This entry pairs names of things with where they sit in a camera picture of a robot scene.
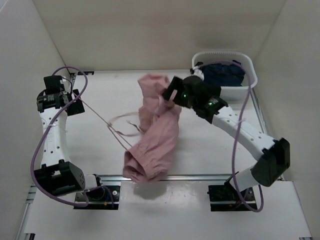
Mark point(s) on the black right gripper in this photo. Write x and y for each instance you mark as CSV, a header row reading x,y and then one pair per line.
x,y
176,85

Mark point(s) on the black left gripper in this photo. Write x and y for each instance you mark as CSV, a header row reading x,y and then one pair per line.
x,y
76,108

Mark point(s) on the pink trousers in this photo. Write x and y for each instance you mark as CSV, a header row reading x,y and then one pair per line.
x,y
150,159

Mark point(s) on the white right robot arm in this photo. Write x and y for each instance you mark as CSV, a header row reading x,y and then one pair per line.
x,y
272,156

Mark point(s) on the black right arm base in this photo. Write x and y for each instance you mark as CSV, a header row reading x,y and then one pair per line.
x,y
222,200

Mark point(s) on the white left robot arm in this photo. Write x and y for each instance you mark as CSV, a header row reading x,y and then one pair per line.
x,y
57,175

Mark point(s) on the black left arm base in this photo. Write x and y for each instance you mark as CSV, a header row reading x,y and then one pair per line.
x,y
101,199

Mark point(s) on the dark blue trousers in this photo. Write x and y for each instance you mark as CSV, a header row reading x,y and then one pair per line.
x,y
223,75

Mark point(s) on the white plastic basket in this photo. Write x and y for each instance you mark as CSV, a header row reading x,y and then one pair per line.
x,y
227,57

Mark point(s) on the aluminium left rail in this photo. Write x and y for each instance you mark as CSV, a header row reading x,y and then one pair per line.
x,y
72,78

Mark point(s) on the aluminium rail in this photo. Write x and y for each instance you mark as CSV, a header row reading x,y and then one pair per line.
x,y
259,112
72,78
188,177

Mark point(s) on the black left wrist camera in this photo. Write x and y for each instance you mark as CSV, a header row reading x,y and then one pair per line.
x,y
53,84

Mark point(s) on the aluminium front rail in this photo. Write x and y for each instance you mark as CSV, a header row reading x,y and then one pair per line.
x,y
188,177

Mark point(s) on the aluminium right rail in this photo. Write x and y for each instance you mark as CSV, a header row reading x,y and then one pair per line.
x,y
259,112

